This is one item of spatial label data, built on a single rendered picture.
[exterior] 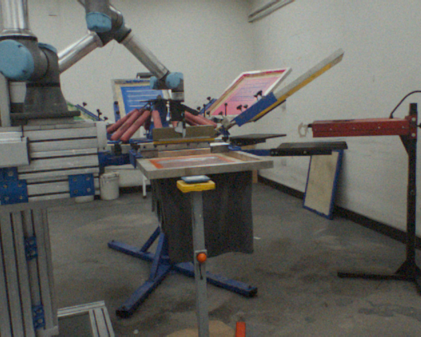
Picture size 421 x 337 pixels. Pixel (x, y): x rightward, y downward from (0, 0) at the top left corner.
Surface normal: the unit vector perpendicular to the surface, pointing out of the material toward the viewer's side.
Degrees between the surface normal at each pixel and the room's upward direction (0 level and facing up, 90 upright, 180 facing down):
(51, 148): 90
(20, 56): 97
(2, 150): 90
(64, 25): 90
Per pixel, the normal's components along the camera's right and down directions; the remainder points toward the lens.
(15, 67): -0.10, 0.27
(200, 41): 0.25, 0.13
